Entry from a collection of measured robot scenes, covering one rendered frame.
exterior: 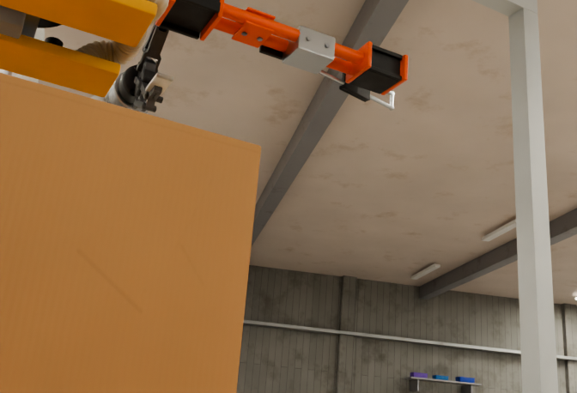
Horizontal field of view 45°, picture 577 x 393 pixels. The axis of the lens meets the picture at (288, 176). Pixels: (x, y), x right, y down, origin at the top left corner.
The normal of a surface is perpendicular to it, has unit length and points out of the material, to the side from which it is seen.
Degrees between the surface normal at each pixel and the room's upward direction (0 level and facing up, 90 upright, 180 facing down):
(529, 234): 90
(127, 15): 180
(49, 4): 180
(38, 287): 90
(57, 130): 90
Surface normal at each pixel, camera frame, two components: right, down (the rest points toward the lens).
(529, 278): -0.88, -0.23
